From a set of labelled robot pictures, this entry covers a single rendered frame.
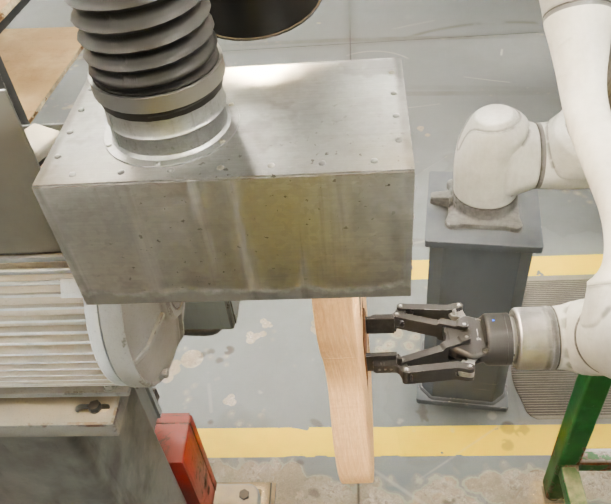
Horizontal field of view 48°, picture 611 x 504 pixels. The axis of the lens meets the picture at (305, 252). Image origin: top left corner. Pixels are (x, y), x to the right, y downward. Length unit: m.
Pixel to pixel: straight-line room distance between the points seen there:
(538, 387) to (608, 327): 1.45
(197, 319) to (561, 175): 0.88
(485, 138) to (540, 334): 0.68
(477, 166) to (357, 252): 1.04
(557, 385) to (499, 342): 1.33
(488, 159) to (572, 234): 1.25
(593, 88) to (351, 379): 0.54
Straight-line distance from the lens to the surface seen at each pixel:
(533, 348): 0.99
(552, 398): 2.27
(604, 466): 1.95
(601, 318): 0.86
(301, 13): 0.67
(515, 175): 1.62
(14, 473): 1.13
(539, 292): 2.54
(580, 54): 1.08
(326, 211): 0.54
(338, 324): 0.75
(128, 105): 0.53
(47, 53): 3.45
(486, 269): 1.74
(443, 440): 2.14
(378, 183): 0.52
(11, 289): 0.81
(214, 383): 2.30
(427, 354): 0.97
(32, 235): 0.74
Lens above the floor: 1.84
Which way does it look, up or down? 44 degrees down
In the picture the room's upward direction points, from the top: 7 degrees counter-clockwise
